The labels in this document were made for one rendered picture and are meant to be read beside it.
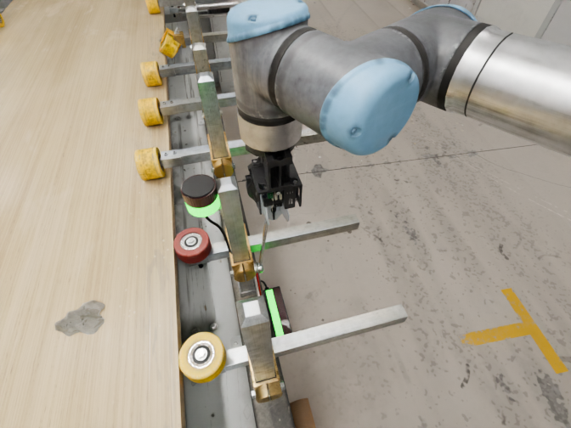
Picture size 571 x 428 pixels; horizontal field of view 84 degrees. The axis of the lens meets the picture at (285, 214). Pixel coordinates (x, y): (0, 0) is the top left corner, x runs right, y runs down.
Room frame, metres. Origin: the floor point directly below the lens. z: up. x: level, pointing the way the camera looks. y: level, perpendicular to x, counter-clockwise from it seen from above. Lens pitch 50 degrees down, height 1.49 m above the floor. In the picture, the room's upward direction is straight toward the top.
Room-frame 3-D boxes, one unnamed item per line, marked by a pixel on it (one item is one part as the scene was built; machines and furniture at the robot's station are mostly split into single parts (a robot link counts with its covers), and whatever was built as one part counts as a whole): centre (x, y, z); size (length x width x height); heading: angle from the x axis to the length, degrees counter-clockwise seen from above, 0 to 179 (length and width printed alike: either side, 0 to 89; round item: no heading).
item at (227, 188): (0.40, 0.10, 0.87); 0.03 x 0.03 x 0.48; 15
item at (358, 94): (0.31, -0.06, 1.32); 0.12 x 0.12 x 0.09; 42
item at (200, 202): (0.38, 0.15, 1.10); 0.06 x 0.06 x 0.02
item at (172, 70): (1.18, 0.24, 0.95); 0.50 x 0.04 x 0.04; 105
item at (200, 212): (0.38, 0.15, 1.07); 0.06 x 0.06 x 0.02
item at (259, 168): (0.38, 0.02, 1.15); 0.09 x 0.08 x 0.12; 15
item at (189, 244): (0.41, 0.21, 0.85); 0.08 x 0.08 x 0.11
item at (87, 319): (0.23, 0.39, 0.91); 0.09 x 0.07 x 0.02; 98
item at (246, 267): (0.42, 0.11, 0.85); 0.13 x 0.06 x 0.05; 15
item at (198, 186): (0.38, 0.15, 1.00); 0.06 x 0.06 x 0.22; 15
